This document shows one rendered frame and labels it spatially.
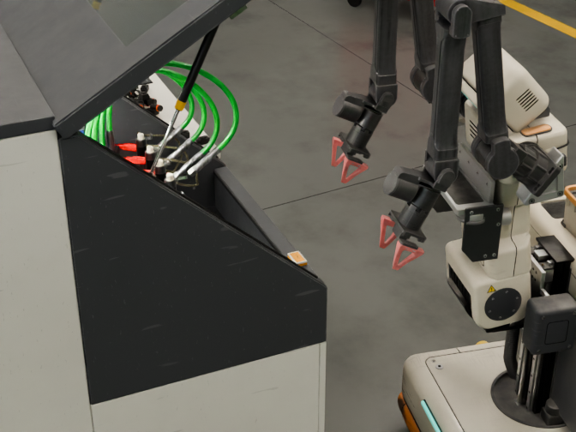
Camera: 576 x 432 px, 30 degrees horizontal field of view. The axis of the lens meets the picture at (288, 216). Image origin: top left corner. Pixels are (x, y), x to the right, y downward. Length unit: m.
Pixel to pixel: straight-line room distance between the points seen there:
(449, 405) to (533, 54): 3.55
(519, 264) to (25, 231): 1.30
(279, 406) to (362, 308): 1.47
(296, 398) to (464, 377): 0.82
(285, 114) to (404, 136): 0.64
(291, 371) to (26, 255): 0.75
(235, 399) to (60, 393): 0.43
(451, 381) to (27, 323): 1.49
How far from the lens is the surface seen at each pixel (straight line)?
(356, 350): 3.88
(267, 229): 2.73
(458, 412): 3.22
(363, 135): 2.84
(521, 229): 2.84
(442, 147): 2.42
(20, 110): 2.12
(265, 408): 2.65
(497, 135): 2.45
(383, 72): 2.78
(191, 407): 2.56
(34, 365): 2.36
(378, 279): 4.25
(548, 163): 2.55
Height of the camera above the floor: 2.37
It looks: 31 degrees down
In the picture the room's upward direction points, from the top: straight up
